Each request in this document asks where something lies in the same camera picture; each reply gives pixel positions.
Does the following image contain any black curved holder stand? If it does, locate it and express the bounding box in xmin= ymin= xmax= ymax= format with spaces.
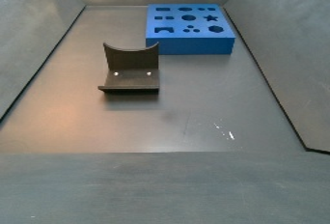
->
xmin=98 ymin=43 xmax=161 ymax=93

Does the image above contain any blue shape-sorter block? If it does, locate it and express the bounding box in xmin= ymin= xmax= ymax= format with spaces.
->
xmin=146 ymin=4 xmax=237 ymax=55

